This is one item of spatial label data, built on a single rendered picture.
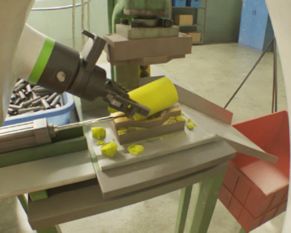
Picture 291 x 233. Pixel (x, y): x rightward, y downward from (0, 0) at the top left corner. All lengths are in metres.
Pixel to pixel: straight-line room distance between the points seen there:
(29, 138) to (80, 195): 0.16
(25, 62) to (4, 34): 0.22
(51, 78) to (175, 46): 0.24
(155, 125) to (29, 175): 0.29
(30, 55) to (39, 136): 0.17
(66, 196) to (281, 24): 0.45
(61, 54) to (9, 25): 0.24
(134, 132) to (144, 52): 0.18
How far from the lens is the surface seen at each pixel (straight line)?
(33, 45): 0.41
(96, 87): 0.45
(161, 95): 0.51
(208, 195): 0.62
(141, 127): 0.52
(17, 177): 0.49
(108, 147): 0.48
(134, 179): 0.44
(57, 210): 0.47
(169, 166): 0.46
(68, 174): 0.46
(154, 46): 0.45
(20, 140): 0.51
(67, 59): 0.42
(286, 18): 0.20
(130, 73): 0.65
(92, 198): 0.47
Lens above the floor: 1.31
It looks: 30 degrees down
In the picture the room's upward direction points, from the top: straight up
